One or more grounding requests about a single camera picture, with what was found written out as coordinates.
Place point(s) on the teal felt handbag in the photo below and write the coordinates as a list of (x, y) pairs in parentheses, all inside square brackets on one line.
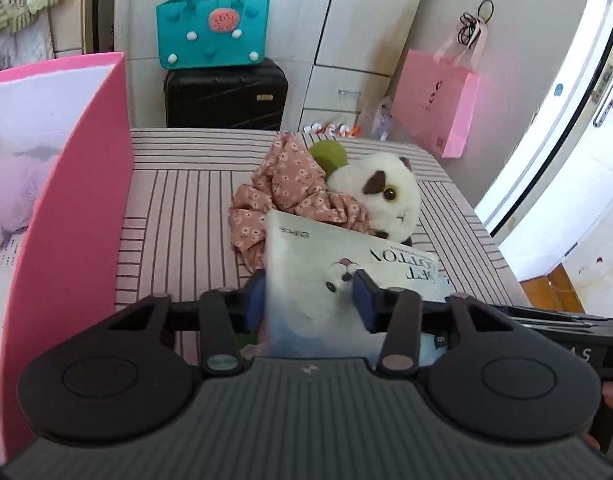
[(211, 45)]

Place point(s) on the green egg-shaped sponge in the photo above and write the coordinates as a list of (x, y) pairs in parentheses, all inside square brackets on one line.
[(329, 155)]

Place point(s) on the striped bed sheet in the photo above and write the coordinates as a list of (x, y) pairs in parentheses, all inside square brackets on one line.
[(186, 210)]

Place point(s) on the white fleece garment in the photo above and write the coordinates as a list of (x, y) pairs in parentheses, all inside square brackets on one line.
[(21, 50)]

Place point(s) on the pink storage box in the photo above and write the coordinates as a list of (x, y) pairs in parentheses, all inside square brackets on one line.
[(86, 185)]

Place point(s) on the white door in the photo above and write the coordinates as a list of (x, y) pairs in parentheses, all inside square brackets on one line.
[(551, 135)]

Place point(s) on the clear plastic bag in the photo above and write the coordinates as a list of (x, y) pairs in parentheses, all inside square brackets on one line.
[(381, 120)]

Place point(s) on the purple plush toy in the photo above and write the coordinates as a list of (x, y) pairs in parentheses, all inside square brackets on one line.
[(16, 185)]

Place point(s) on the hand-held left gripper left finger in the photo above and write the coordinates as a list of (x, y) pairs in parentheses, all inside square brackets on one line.
[(254, 302)]

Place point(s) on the white cotton tissue pack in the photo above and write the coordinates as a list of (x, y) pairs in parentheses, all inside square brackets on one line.
[(306, 260)]

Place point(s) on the pink floral cloth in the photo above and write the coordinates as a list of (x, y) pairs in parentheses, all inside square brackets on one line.
[(286, 175)]

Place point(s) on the white cat plush toy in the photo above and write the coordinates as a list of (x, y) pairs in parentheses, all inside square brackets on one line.
[(356, 175)]

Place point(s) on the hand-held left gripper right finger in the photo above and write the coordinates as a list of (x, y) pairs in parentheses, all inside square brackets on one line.
[(365, 305)]

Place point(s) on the pink paper bag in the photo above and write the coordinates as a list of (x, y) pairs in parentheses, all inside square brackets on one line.
[(431, 105)]

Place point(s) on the black suitcase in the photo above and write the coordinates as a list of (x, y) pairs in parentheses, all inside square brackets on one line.
[(221, 95)]

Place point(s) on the white wardrobe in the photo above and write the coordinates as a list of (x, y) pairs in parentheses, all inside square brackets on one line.
[(361, 10)]

